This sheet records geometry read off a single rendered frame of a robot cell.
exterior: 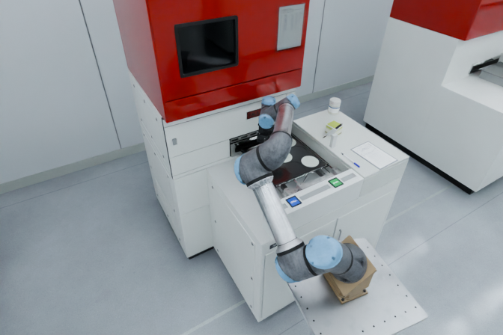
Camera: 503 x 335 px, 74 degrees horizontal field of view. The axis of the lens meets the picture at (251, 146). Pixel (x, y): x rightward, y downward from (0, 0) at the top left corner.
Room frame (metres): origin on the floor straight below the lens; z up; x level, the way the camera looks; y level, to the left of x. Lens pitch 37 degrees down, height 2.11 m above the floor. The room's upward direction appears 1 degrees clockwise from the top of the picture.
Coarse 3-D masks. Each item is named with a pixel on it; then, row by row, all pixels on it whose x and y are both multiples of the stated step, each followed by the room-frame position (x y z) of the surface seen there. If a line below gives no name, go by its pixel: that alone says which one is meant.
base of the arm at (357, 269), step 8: (352, 248) 0.79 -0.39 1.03; (360, 248) 0.81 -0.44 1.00; (352, 256) 0.74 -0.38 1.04; (360, 256) 0.76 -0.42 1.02; (352, 264) 0.73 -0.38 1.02; (360, 264) 0.75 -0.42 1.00; (344, 272) 0.71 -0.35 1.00; (352, 272) 0.71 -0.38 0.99; (360, 272) 0.72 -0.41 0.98; (344, 280) 0.72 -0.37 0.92; (352, 280) 0.71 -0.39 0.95
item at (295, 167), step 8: (296, 144) 1.63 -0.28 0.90; (296, 152) 1.56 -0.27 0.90; (304, 152) 1.56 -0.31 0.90; (296, 160) 1.48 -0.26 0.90; (320, 160) 1.48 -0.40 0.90; (280, 168) 1.41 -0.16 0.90; (288, 168) 1.41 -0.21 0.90; (296, 168) 1.41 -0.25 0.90; (304, 168) 1.41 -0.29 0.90; (312, 168) 1.41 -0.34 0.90; (280, 176) 1.34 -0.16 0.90; (288, 176) 1.34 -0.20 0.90
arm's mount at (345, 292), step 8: (344, 240) 0.87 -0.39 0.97; (352, 240) 0.86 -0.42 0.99; (368, 264) 0.75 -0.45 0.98; (368, 272) 0.73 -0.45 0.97; (328, 280) 0.78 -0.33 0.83; (336, 280) 0.74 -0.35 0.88; (360, 280) 0.71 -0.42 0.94; (368, 280) 0.73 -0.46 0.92; (336, 288) 0.73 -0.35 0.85; (344, 288) 0.71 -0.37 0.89; (352, 288) 0.70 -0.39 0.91; (360, 288) 0.71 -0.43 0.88; (344, 296) 0.68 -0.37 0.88; (352, 296) 0.70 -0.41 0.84; (360, 296) 0.71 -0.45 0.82
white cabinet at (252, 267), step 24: (216, 192) 1.37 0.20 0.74; (384, 192) 1.38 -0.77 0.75; (216, 216) 1.40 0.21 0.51; (336, 216) 1.19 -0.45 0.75; (360, 216) 1.30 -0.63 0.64; (384, 216) 1.42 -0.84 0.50; (216, 240) 1.42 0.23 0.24; (240, 240) 1.13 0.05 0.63; (240, 264) 1.13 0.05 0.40; (264, 264) 0.97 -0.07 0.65; (240, 288) 1.14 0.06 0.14; (264, 288) 0.97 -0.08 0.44; (288, 288) 1.05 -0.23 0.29; (264, 312) 0.97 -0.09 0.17
